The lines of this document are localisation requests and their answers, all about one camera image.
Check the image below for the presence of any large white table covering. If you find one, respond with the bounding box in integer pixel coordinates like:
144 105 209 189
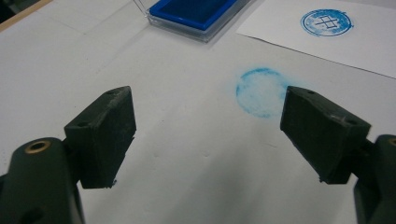
0 0 396 224

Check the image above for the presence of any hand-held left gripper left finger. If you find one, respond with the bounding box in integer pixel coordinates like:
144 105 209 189
64 85 138 189

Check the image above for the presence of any white paper sheet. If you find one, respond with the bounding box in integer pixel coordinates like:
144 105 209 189
235 0 396 79

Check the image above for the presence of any small clear blue object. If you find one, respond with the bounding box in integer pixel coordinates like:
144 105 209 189
234 66 293 119

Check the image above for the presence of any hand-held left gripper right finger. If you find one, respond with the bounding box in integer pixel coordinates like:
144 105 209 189
279 85 373 185

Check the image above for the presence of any blue ink pad clear case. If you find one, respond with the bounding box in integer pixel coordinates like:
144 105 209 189
134 0 251 44

